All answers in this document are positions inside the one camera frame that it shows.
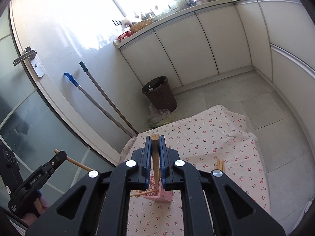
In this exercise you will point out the woven bread basket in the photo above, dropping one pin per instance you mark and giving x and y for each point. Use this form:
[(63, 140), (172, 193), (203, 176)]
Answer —
[(140, 25)]

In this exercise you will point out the wooden chopstick three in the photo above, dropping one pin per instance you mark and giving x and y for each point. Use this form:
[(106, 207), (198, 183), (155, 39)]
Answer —
[(73, 160)]

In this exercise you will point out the clear plastic bag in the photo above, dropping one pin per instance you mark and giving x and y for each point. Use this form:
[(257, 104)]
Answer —
[(158, 117)]

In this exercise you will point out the red fruit basket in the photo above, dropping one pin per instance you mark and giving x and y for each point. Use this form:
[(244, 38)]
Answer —
[(125, 35)]

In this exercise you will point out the white cabinet row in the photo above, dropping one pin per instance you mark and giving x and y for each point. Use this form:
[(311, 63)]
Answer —
[(225, 37)]

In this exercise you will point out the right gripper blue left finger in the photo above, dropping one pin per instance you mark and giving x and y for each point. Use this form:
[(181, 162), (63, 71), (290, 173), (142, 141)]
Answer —
[(147, 155)]

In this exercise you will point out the blue handled mop pole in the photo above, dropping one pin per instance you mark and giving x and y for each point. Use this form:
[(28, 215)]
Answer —
[(75, 83)]

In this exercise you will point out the silver door handle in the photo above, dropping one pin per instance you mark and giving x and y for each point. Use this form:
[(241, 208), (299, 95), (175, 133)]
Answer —
[(30, 55)]

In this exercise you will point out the wooden chopstick four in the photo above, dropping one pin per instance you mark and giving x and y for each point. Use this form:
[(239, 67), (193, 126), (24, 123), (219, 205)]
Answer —
[(218, 164)]

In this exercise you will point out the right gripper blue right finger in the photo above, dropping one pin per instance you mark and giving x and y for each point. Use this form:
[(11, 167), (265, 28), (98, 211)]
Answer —
[(164, 161)]

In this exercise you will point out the cherry print tablecloth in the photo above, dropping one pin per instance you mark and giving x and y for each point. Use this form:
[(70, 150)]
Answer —
[(203, 139)]

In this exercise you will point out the wooden chopstick two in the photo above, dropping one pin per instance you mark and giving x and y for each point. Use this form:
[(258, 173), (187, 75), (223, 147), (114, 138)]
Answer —
[(155, 158)]

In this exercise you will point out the wooden chopstick one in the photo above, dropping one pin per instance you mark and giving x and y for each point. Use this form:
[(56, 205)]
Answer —
[(139, 193)]

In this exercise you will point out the frosted glass sliding door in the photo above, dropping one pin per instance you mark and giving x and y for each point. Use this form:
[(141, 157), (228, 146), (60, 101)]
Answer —
[(30, 130)]

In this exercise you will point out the dark handled broom pole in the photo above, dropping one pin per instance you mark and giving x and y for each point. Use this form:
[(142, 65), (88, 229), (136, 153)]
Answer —
[(85, 69)]

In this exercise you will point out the dark brown trash bin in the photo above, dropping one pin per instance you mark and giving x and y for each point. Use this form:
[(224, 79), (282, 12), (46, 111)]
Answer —
[(159, 93)]

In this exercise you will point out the pink perforated utensil holder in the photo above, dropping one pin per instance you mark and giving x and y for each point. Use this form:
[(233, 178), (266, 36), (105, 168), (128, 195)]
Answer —
[(157, 193)]

